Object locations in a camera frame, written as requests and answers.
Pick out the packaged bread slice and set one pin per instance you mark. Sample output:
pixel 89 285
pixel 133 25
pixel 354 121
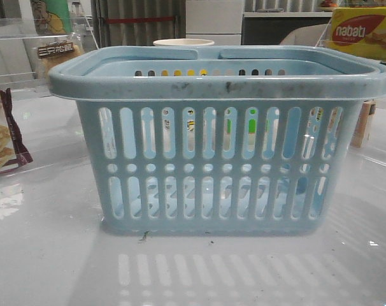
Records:
pixel 53 54

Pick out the light blue plastic basket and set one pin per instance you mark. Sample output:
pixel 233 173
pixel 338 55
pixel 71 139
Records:
pixel 217 139

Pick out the dark grey cabinet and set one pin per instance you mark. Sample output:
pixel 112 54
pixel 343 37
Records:
pixel 271 28

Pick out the beige carton box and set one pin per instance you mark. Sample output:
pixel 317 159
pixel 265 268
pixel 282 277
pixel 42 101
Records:
pixel 363 125

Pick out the maroon biscuit snack packet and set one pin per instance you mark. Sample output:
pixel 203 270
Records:
pixel 13 152

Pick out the green cartoon snack can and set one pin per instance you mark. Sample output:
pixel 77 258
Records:
pixel 51 17

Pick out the clear acrylic display shelf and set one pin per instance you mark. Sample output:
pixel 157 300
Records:
pixel 23 65

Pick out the fruit plate on counter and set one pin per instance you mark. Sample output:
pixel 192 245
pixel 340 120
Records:
pixel 328 4

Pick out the yellow nabati wafer box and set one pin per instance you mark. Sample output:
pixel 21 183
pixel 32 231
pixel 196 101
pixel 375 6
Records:
pixel 352 23

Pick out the right clear acrylic shelf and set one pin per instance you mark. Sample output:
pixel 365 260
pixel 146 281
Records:
pixel 371 47

